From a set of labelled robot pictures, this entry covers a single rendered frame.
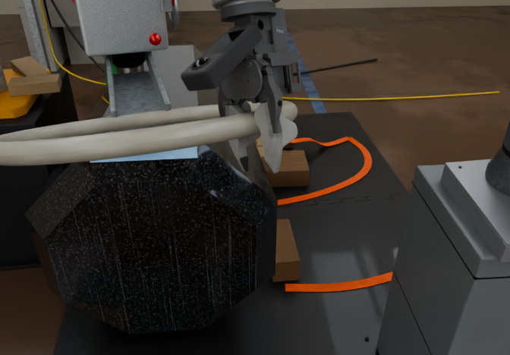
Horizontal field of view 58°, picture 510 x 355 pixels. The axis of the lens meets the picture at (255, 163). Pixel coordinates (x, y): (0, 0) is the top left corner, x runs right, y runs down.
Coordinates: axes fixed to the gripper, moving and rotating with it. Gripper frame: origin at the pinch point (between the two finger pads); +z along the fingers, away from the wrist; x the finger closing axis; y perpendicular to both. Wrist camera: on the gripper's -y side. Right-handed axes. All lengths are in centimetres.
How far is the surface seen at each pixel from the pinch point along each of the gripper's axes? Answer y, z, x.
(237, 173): 60, 18, 66
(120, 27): 25, -29, 67
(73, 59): 179, -55, 403
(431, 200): 77, 27, 9
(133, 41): 29, -25, 67
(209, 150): 51, 9, 69
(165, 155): 40, 8, 77
